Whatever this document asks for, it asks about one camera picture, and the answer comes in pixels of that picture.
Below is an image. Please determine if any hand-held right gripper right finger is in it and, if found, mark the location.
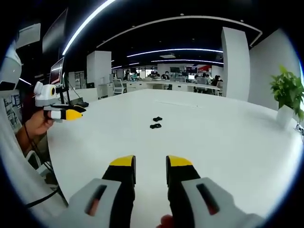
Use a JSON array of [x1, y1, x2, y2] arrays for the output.
[[165, 155, 265, 228]]

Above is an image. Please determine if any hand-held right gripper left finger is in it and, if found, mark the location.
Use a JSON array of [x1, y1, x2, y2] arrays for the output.
[[68, 155, 137, 228]]

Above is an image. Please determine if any person's left hand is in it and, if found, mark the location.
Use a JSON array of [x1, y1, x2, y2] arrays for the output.
[[23, 110, 56, 137]]

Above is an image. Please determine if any person's right hand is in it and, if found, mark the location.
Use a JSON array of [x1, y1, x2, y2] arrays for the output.
[[155, 214, 174, 228]]

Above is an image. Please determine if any computer monitor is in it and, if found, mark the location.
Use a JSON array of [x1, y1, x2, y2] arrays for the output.
[[49, 57, 66, 86]]

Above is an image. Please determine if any white worn device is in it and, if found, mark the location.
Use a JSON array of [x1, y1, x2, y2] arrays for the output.
[[0, 40, 23, 91]]

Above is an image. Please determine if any white office chair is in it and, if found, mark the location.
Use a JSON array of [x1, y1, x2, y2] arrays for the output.
[[112, 78, 128, 95]]

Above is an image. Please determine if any dark hanging screen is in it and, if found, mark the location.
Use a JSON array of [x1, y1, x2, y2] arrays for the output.
[[42, 8, 69, 57]]

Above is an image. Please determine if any long ceiling light strip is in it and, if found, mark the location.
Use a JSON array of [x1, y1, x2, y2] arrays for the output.
[[61, 0, 117, 56]]

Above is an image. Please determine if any person's white clothing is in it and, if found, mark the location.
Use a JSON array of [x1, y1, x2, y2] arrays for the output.
[[0, 95, 70, 228]]

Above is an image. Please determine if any row of white desks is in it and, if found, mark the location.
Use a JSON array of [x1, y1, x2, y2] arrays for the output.
[[125, 80, 222, 93]]

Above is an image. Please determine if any green potted plant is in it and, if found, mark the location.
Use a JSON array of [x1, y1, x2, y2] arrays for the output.
[[269, 64, 304, 127]]

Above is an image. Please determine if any black cable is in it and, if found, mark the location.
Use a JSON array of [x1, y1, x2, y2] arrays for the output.
[[25, 187, 64, 208]]

